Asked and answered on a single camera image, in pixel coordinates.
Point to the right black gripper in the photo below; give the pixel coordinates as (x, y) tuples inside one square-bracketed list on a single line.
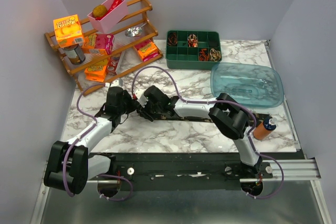
[(144, 112)]

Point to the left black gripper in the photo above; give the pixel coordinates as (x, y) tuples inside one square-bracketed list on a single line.
[(134, 105)]

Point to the black leaf patterned tie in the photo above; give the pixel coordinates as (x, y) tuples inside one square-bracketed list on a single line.
[(260, 117)]

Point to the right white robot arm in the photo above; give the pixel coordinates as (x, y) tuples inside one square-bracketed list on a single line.
[(228, 116)]

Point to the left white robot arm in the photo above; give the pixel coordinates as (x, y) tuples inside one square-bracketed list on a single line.
[(68, 163)]

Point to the red white small box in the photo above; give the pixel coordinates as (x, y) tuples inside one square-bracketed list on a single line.
[(114, 64)]

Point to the orange sponge box bottom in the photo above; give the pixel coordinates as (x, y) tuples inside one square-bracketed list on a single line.
[(97, 72)]

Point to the orange sponge box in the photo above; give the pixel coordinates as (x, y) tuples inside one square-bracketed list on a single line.
[(146, 50), (97, 72)]

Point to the orange sponge box right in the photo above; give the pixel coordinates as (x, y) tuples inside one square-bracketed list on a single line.
[(146, 50)]

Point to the green divided organizer tray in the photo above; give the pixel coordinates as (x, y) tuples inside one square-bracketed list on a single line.
[(184, 57)]

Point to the pink scrub sponge box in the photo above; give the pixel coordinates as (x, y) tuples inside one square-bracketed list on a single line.
[(98, 44)]

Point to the rolled orange black tie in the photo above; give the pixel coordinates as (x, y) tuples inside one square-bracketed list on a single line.
[(203, 55)]

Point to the rolled dark orange tie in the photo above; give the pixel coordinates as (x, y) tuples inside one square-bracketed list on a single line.
[(172, 39)]

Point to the dark glass jar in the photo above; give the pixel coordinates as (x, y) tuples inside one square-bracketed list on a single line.
[(74, 54)]

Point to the metal spoon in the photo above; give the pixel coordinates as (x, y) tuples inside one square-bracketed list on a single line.
[(135, 31)]

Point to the rolled red patterned tie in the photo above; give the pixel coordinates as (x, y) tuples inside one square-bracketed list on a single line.
[(192, 41)]

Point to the rolled tan patterned tie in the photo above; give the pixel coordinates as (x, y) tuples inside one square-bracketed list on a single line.
[(214, 55)]

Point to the pink plastic bin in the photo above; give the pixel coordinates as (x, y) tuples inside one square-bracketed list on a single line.
[(105, 24)]

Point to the orange scrub daddy box top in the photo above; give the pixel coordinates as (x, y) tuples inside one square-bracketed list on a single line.
[(68, 31)]

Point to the brown round fruit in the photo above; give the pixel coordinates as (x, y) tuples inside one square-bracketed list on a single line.
[(99, 11)]

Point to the red chili pepper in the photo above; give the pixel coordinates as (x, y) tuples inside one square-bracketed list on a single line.
[(113, 6)]

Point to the teal plastic tub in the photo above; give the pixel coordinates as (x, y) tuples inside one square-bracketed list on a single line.
[(250, 85)]

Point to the orange bottle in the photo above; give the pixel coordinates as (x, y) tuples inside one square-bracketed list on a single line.
[(265, 128)]

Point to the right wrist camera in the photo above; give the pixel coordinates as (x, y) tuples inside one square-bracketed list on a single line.
[(141, 98)]

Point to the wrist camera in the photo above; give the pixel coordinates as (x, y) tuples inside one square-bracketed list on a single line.
[(141, 98), (115, 83)]

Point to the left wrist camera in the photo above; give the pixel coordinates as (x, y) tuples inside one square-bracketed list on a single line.
[(115, 83)]

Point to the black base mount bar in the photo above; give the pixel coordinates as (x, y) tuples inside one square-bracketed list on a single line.
[(168, 184)]

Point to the aluminium rail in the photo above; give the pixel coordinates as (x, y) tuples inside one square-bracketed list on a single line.
[(287, 170)]

